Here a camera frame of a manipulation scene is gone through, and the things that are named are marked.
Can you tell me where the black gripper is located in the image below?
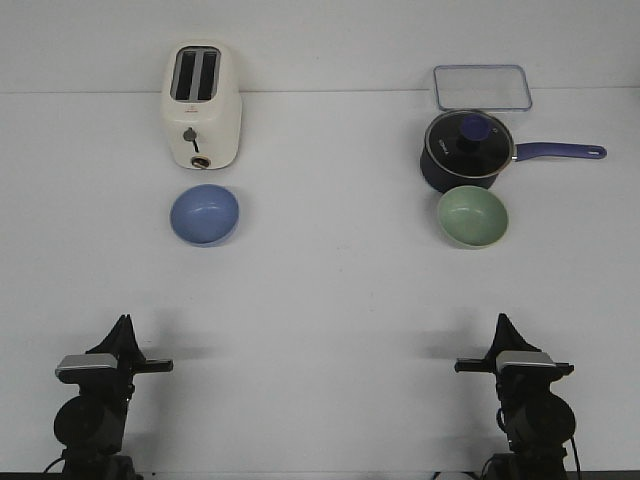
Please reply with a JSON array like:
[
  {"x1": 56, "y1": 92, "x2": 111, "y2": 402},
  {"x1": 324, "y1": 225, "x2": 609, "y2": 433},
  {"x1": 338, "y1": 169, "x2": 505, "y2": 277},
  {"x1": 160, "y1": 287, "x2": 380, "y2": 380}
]
[
  {"x1": 454, "y1": 313, "x2": 574, "y2": 415},
  {"x1": 84, "y1": 314, "x2": 174, "y2": 415}
]

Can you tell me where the green bowl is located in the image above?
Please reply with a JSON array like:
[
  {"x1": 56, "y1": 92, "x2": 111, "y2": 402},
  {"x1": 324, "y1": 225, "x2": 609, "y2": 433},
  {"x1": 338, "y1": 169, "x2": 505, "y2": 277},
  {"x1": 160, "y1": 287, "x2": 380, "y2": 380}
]
[{"x1": 436, "y1": 185, "x2": 510, "y2": 249}]

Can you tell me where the blue bowl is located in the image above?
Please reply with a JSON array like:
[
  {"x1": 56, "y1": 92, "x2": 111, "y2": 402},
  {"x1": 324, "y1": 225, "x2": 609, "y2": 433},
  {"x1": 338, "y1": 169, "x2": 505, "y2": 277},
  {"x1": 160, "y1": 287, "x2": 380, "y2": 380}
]
[{"x1": 169, "y1": 184, "x2": 240, "y2": 248}]

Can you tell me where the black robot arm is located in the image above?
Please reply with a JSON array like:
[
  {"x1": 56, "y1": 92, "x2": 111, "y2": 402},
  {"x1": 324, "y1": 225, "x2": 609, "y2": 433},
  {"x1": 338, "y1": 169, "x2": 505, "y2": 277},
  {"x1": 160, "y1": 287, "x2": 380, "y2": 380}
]
[
  {"x1": 53, "y1": 314, "x2": 174, "y2": 479},
  {"x1": 454, "y1": 313, "x2": 576, "y2": 479}
]

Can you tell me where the dark blue saucepan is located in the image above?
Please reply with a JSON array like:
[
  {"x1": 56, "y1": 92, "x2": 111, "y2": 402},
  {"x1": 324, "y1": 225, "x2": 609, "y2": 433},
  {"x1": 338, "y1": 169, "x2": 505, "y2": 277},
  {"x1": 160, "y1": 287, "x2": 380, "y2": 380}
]
[{"x1": 419, "y1": 131, "x2": 607, "y2": 193}]

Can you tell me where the glass pot lid blue knob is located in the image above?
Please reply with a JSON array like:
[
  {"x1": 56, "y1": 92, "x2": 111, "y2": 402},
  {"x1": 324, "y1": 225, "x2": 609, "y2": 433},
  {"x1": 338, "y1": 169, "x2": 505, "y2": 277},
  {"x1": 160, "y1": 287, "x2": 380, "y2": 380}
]
[{"x1": 425, "y1": 110, "x2": 515, "y2": 179}]

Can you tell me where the white two-slot toaster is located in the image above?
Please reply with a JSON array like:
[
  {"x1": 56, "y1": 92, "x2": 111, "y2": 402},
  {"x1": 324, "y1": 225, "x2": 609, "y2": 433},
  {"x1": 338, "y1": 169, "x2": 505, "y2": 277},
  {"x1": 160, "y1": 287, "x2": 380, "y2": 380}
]
[{"x1": 161, "y1": 40, "x2": 242, "y2": 170}]

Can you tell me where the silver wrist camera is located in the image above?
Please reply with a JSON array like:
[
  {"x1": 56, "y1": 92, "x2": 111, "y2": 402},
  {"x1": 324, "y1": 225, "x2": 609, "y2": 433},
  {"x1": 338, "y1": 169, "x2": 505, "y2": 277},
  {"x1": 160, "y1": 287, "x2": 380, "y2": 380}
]
[
  {"x1": 55, "y1": 353, "x2": 117, "y2": 384},
  {"x1": 495, "y1": 350, "x2": 558, "y2": 381}
]

